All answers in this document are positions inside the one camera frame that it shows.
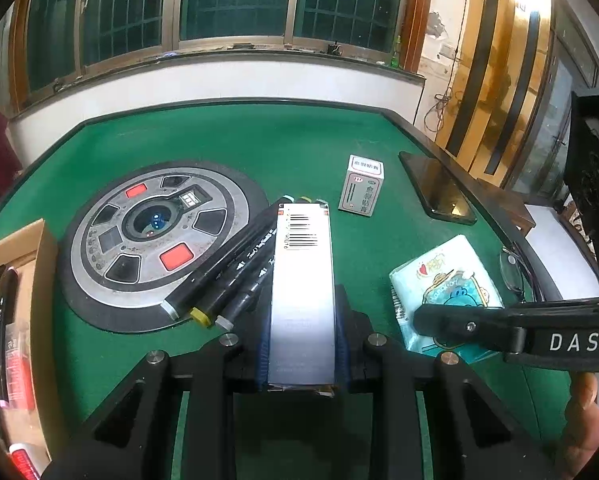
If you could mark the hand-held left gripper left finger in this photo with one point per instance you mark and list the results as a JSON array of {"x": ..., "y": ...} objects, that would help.
[{"x": 252, "y": 360}]

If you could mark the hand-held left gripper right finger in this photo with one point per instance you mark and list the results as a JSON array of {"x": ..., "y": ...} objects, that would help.
[{"x": 342, "y": 355}]

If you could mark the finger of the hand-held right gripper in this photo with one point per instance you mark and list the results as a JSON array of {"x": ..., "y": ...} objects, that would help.
[{"x": 459, "y": 327}]

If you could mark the white box with red ends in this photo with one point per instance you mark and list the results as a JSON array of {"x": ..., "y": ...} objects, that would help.
[{"x": 302, "y": 300}]

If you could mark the cardboard box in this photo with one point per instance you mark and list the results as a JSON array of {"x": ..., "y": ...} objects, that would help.
[{"x": 39, "y": 260}]

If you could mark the person's right hand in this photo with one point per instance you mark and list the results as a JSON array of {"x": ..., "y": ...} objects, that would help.
[{"x": 589, "y": 435}]

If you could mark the tissue packet with cartoon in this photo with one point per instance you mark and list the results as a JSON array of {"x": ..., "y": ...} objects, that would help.
[{"x": 444, "y": 270}]

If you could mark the black marker with grey cap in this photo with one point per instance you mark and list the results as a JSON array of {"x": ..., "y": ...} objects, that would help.
[{"x": 244, "y": 300}]

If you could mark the eyeglasses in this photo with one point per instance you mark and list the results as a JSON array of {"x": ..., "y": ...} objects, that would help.
[{"x": 510, "y": 270}]

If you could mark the black marker with yellow cap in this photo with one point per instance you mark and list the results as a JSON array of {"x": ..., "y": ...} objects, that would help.
[{"x": 229, "y": 285}]

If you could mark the black marker with white cap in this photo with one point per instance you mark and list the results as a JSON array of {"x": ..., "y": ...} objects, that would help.
[{"x": 219, "y": 265}]

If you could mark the brown wooden stool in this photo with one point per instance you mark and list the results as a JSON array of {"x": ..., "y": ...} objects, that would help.
[{"x": 509, "y": 205}]

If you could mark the black smartphone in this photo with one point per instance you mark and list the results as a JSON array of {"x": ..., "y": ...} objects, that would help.
[{"x": 439, "y": 190}]

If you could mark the small grey medicine box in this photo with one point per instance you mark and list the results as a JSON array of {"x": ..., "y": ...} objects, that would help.
[{"x": 362, "y": 190}]

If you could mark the round grey control panel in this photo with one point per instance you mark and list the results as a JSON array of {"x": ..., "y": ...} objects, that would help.
[{"x": 104, "y": 240}]

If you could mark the red and white packet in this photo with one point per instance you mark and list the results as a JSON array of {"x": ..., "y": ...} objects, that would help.
[
  {"x": 26, "y": 462},
  {"x": 20, "y": 370}
]

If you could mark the gold black striped cabinet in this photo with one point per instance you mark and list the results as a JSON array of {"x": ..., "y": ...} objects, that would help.
[{"x": 484, "y": 85}]

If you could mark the green bottle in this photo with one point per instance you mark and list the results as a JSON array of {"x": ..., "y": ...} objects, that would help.
[{"x": 395, "y": 55}]

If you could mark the barred window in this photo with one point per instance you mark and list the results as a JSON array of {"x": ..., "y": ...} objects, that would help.
[{"x": 289, "y": 10}]

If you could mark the wall socket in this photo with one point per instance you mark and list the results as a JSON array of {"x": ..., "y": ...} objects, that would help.
[{"x": 448, "y": 51}]

